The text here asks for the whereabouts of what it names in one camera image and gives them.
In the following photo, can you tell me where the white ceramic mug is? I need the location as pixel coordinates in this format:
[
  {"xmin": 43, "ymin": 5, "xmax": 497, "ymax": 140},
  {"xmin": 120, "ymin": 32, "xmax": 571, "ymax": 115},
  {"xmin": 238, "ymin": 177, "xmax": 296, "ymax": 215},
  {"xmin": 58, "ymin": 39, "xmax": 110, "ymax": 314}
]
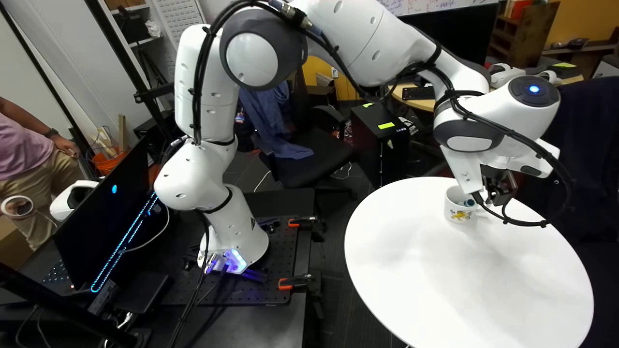
[{"xmin": 443, "ymin": 186, "xmax": 480, "ymax": 223}]

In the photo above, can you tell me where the black computer tower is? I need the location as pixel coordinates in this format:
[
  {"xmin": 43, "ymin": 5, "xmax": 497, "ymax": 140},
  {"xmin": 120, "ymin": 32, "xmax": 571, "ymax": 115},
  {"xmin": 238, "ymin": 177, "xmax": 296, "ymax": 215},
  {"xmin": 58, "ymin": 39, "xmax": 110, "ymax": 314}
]
[{"xmin": 350, "ymin": 103, "xmax": 408, "ymax": 188}]

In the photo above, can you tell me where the person in pink shirt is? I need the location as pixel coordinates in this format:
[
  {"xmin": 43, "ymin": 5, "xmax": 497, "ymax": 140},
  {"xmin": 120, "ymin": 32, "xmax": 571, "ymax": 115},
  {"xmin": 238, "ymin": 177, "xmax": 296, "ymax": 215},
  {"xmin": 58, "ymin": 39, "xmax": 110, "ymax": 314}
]
[{"xmin": 0, "ymin": 97, "xmax": 81, "ymax": 213}]

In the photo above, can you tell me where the orange handled clamp upper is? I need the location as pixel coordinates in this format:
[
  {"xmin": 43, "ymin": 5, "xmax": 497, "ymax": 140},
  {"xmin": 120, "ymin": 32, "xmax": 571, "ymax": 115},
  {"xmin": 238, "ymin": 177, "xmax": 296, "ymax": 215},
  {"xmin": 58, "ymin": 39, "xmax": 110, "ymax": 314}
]
[{"xmin": 286, "ymin": 217, "xmax": 327, "ymax": 242}]

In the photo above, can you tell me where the black perforated robot base table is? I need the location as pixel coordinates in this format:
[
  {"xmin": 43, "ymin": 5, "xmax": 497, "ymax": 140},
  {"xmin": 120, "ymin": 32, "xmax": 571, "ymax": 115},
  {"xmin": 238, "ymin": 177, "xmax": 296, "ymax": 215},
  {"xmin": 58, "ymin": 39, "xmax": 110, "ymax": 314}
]
[{"xmin": 2, "ymin": 208, "xmax": 300, "ymax": 316}]

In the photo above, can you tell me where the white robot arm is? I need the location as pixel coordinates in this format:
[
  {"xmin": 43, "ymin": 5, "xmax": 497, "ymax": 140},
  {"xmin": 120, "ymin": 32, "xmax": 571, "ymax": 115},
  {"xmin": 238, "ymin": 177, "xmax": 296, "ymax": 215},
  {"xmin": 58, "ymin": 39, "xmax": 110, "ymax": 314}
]
[{"xmin": 155, "ymin": 0, "xmax": 565, "ymax": 275}]

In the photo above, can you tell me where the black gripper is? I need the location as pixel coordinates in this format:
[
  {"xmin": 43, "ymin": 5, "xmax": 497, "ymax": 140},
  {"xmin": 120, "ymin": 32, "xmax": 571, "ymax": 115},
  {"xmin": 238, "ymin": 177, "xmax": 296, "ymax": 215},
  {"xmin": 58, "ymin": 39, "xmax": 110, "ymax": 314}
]
[{"xmin": 472, "ymin": 167, "xmax": 517, "ymax": 208}]

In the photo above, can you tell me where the round white table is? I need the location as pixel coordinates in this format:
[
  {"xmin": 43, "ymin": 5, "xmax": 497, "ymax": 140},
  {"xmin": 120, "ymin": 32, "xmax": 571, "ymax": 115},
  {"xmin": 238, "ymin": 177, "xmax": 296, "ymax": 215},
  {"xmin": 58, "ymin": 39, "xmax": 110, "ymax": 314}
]
[{"xmin": 345, "ymin": 177, "xmax": 594, "ymax": 348}]

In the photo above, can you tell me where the blue cloth on chair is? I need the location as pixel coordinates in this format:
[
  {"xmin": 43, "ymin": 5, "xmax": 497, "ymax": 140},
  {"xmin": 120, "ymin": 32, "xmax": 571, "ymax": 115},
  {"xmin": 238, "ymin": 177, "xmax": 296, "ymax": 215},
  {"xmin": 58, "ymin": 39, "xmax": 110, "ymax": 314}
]
[{"xmin": 240, "ymin": 82, "xmax": 314, "ymax": 161}]

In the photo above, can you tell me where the orange handled clamp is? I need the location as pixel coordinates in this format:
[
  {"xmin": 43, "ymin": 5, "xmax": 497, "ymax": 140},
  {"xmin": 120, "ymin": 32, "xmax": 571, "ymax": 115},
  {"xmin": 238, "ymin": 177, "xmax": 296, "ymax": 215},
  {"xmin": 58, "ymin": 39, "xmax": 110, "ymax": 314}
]
[
  {"xmin": 277, "ymin": 273, "xmax": 321, "ymax": 295},
  {"xmin": 286, "ymin": 217, "xmax": 327, "ymax": 242}
]

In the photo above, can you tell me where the black laptop screen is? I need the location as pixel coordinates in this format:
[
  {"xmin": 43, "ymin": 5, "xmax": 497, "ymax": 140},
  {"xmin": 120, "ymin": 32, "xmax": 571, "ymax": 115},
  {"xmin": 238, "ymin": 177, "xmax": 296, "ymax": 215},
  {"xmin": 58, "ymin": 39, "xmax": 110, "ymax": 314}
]
[{"xmin": 54, "ymin": 142, "xmax": 155, "ymax": 295}]

